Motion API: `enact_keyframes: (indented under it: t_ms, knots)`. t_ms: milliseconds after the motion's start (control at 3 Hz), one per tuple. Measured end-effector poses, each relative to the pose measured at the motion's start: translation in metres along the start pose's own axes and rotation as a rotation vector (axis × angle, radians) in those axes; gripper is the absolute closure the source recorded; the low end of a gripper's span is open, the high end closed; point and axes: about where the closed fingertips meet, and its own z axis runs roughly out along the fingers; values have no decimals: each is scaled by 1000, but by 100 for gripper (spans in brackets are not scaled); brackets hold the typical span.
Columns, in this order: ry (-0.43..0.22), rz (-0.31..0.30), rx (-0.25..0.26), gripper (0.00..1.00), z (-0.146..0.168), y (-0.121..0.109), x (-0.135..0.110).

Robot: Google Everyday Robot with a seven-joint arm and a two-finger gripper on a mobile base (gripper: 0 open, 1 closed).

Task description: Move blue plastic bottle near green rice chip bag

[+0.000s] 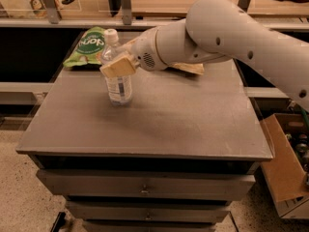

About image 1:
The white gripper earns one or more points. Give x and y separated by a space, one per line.
145 49

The clear plastic water bottle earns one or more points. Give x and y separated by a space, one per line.
119 88

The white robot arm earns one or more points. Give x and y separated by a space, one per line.
213 31

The green rice chip bag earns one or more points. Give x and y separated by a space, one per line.
88 49

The brown sea salt chip bag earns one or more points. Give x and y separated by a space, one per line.
188 68

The grey drawer cabinet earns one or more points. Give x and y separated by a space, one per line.
175 123

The clear plastic bin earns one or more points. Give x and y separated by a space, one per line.
36 9

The top drawer front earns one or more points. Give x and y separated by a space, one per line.
223 187

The drawer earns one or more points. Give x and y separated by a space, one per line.
223 187
147 211

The middle drawer front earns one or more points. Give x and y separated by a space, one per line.
147 211

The cardboard box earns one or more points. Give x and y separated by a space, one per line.
284 174

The metal shelf rail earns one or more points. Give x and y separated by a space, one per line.
138 25

